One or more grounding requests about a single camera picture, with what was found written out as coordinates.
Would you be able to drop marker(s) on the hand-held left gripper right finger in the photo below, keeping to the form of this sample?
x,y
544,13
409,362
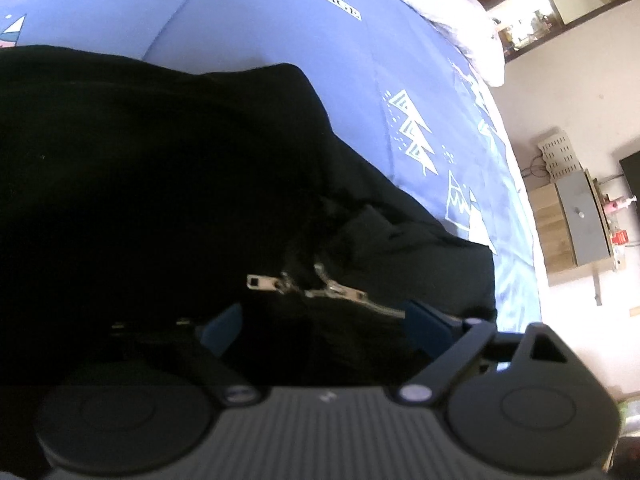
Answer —
x,y
425,330

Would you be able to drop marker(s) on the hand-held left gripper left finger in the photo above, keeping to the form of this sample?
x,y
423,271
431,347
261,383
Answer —
x,y
222,327

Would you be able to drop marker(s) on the black zip jacket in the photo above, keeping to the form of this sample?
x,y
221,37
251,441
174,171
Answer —
x,y
150,185

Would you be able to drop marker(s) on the wooden cabinet with grey door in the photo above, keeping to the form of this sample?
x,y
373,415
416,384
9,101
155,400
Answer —
x,y
550,230

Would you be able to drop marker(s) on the small red container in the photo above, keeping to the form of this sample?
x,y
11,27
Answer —
x,y
621,237

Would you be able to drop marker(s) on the pink bottle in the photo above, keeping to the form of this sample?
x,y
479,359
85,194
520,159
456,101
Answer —
x,y
617,204

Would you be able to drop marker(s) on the dark television screen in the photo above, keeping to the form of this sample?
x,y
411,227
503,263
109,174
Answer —
x,y
632,185

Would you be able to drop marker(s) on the blue printed bed sheet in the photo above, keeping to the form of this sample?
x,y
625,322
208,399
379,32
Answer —
x,y
350,60

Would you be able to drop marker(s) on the white quilt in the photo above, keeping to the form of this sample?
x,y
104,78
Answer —
x,y
480,45

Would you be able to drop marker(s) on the cluttered shelf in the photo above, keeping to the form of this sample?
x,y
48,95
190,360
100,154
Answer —
x,y
525,30

